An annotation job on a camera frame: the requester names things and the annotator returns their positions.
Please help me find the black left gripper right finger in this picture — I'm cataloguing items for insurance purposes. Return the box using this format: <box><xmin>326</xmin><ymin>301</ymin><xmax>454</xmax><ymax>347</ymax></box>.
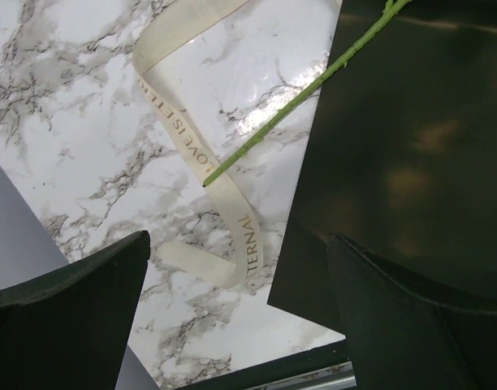
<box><xmin>327</xmin><ymin>233</ymin><xmax>497</xmax><ymax>389</ymax></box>

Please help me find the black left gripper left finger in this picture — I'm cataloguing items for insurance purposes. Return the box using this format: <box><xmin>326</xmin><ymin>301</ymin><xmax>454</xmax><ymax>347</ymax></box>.
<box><xmin>0</xmin><ymin>231</ymin><xmax>150</xmax><ymax>389</ymax></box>

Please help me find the cream ribbon gold text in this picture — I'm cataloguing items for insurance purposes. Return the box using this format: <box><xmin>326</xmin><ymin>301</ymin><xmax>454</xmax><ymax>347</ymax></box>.
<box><xmin>132</xmin><ymin>1</ymin><xmax>264</xmax><ymax>288</ymax></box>

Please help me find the black wrapping paper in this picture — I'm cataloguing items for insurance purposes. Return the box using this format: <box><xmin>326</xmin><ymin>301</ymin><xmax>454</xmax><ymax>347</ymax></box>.
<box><xmin>268</xmin><ymin>1</ymin><xmax>497</xmax><ymax>330</ymax></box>

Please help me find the small pink rose stem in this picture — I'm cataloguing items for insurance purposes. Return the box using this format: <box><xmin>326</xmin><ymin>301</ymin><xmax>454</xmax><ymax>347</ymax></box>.
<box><xmin>202</xmin><ymin>0</ymin><xmax>410</xmax><ymax>188</ymax></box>

